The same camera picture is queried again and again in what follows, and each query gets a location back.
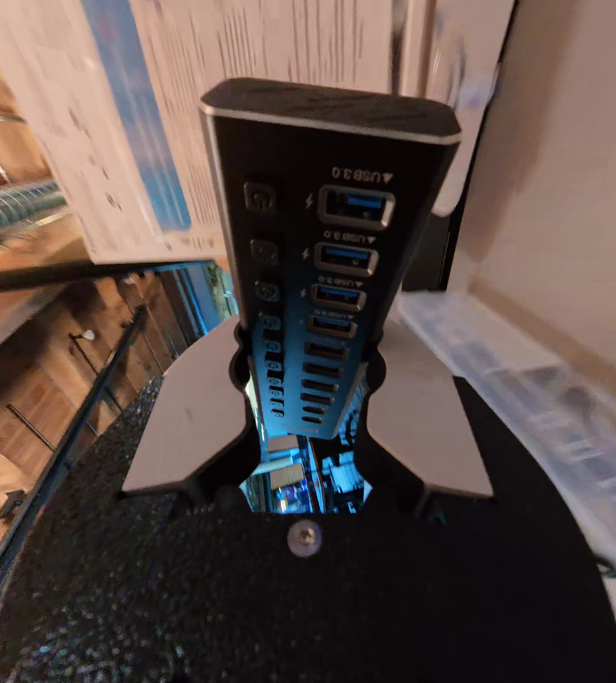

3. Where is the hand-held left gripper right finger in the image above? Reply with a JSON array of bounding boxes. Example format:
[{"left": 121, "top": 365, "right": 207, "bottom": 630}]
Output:
[{"left": 355, "top": 319, "right": 496, "bottom": 509}]

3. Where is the clear plastic organizer box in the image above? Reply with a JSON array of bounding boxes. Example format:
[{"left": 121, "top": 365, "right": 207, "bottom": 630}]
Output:
[{"left": 393, "top": 291, "right": 616, "bottom": 588}]

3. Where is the white printed cardboard box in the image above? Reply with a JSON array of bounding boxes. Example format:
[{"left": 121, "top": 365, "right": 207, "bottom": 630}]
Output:
[{"left": 0, "top": 0, "right": 412, "bottom": 266}]

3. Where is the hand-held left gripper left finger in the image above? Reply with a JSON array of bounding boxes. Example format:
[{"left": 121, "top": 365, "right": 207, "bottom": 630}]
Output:
[{"left": 121, "top": 319, "right": 259, "bottom": 495}]

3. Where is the black multi-port hub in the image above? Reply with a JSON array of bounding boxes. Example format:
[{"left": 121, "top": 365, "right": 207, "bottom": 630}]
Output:
[{"left": 199, "top": 77, "right": 462, "bottom": 441}]

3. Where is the black object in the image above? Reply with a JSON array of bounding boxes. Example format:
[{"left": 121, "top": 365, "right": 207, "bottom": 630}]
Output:
[{"left": 403, "top": 212, "right": 454, "bottom": 292}]

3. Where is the coiled ribbed hose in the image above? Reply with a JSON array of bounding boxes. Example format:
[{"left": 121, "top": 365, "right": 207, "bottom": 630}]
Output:
[{"left": 0, "top": 180, "right": 69, "bottom": 250}]

